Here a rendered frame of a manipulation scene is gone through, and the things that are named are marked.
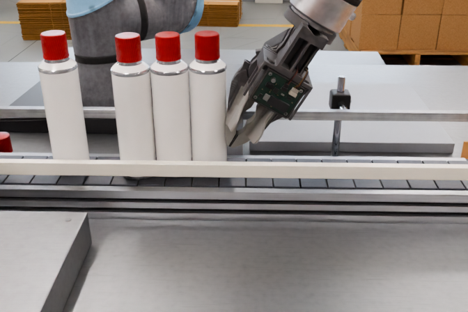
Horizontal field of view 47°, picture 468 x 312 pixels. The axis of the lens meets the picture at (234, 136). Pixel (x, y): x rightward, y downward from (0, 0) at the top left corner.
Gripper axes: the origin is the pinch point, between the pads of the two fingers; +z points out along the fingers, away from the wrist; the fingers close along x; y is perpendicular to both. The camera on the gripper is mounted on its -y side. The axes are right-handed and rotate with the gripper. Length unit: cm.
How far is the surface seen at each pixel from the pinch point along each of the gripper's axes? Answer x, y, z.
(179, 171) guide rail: -4.9, 4.9, 6.4
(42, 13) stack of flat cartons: -110, -375, 144
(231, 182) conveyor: 2.5, 3.5, 4.9
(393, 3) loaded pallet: 112, -305, -11
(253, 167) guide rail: 3.6, 4.9, 0.6
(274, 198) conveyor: 8.3, 5.9, 2.8
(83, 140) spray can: -18.4, 0.7, 11.2
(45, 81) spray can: -26.2, 2.3, 4.8
